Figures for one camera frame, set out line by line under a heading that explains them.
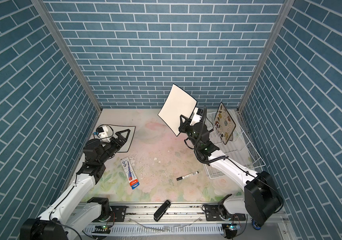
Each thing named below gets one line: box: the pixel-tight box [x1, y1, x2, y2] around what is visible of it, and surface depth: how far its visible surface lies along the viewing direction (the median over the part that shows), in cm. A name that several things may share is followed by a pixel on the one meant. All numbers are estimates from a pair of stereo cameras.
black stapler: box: [153, 199, 172, 222], surface depth 73 cm
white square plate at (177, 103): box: [157, 83, 198, 137], surface depth 83 cm
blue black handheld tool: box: [250, 218, 262, 230], surface depth 72 cm
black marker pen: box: [176, 171, 199, 181], surface depth 88 cm
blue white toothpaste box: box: [120, 156, 140, 190], surface depth 88 cm
